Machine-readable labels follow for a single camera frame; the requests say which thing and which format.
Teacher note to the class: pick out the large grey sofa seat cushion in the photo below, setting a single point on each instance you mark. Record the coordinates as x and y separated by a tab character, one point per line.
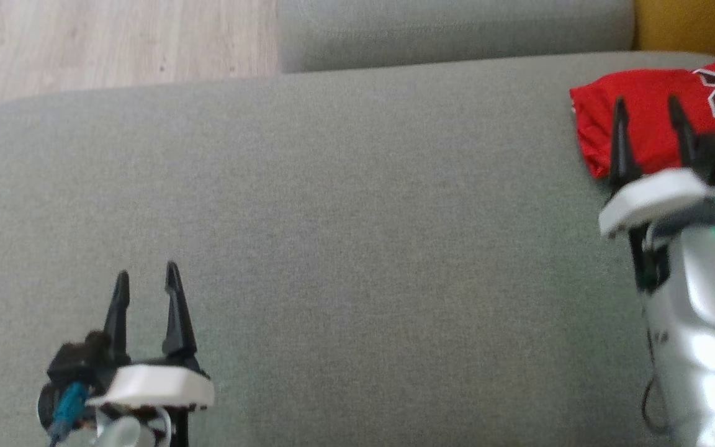
357	248

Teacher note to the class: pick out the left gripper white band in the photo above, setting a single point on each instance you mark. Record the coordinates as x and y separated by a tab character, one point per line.
159	385

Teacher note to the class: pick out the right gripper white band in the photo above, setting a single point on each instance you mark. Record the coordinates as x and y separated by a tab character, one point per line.
655	198

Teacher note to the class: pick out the small grey sofa cushion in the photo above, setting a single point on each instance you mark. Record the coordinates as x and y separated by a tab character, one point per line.
457	31

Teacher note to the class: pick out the red jersey white sleeves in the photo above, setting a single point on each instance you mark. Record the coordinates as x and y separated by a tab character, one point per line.
649	112

